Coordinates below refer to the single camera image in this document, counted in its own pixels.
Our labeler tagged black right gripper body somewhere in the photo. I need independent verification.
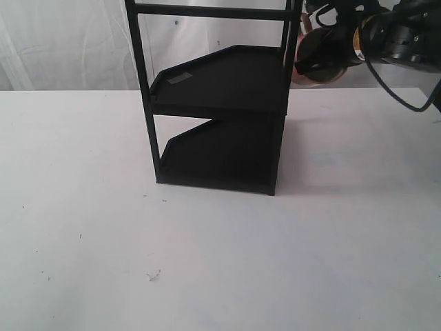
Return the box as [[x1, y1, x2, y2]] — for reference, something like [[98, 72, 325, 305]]
[[323, 10, 363, 68]]

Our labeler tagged pink ceramic mug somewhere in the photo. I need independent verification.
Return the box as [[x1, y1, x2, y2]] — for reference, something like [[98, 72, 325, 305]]
[[291, 12, 347, 87]]

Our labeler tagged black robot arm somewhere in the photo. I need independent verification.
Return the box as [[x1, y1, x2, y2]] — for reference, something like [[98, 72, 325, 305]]
[[295, 1, 440, 75]]

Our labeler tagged black metal shelf rack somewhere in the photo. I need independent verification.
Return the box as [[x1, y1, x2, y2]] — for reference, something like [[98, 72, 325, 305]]
[[125, 1, 302, 195]]

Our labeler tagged white backdrop curtain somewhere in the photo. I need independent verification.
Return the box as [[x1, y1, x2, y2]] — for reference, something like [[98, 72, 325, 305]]
[[0, 0, 441, 92]]

